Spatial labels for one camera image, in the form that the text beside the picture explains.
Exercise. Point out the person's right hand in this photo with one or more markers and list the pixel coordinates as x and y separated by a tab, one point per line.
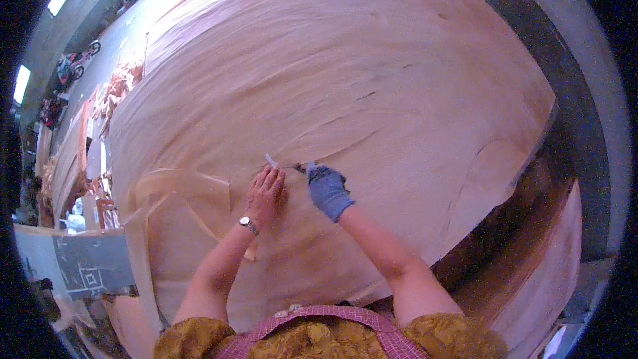
329	194

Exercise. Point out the person's left hand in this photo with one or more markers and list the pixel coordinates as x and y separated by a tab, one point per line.
264	199

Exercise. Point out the person's right fingers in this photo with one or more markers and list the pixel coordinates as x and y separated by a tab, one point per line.
323	174

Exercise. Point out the small dark knife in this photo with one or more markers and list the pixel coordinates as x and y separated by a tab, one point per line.
300	167

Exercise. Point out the white tape piece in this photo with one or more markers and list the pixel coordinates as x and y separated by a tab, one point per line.
270	160

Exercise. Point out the large wood veneer sheet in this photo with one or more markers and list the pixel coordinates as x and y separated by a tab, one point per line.
349	84

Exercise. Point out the silver wrist watch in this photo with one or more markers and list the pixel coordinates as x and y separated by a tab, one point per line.
247	223

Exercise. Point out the loose curled veneer strip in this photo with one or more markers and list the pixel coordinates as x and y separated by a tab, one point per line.
184	194

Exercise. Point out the person's body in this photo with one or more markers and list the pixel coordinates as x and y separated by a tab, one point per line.
319	334

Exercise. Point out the heap of veneer scraps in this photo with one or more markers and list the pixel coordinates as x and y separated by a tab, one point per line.
117	92

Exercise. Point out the stack of veneer sheets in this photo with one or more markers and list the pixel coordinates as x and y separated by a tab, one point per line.
533	279

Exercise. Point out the small veneer offcut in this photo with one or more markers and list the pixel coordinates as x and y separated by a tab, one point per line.
132	324

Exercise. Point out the grey board with chalk marks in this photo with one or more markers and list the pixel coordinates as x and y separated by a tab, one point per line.
89	264

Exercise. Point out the white plastic bag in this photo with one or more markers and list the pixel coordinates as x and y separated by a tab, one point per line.
74	218

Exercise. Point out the long veneer stack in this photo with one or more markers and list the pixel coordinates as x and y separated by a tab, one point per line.
67	159

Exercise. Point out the pink bicycle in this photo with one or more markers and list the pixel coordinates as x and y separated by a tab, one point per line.
75	63

